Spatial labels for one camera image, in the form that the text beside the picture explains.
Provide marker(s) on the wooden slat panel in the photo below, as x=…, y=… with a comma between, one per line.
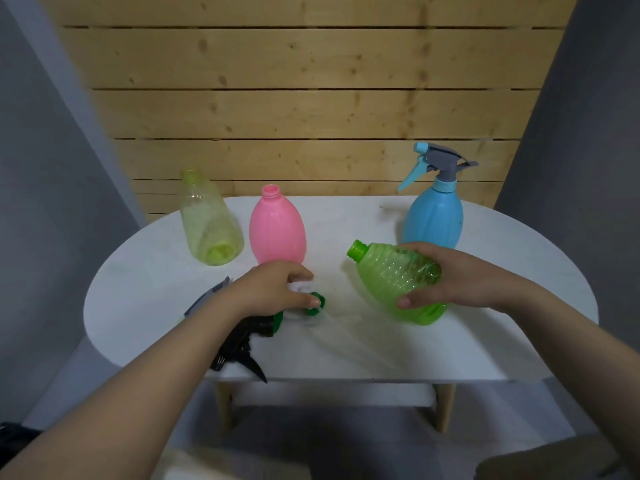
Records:
x=300, y=69

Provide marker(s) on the wooden table leg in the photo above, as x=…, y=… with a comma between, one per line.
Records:
x=445, y=408
x=225, y=407

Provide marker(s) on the grey blue spray head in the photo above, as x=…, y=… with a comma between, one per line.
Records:
x=442, y=159

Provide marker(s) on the pale yellow-green clear bottle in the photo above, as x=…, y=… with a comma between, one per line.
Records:
x=207, y=224

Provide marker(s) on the person's right leg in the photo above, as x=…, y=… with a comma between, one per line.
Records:
x=545, y=459

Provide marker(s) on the person's right hand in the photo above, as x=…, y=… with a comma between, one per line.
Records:
x=470, y=282

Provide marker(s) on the green ribbed plastic bottle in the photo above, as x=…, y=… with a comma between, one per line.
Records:
x=385, y=274

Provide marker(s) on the person's left forearm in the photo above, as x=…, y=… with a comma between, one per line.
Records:
x=125, y=409

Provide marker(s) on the pink plastic bottle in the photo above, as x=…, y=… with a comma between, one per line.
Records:
x=277, y=229

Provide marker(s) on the blue plastic bottle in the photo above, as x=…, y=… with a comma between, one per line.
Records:
x=432, y=219

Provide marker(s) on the person's left hand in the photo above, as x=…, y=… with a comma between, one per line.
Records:
x=265, y=292

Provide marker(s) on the black spray head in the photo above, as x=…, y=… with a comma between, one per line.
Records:
x=245, y=334

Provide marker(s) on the grey pale green spray head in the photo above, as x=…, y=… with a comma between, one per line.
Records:
x=207, y=297

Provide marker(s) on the person's right forearm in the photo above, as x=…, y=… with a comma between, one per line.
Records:
x=585, y=354

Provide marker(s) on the white green spray head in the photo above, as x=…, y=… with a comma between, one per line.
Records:
x=300, y=286

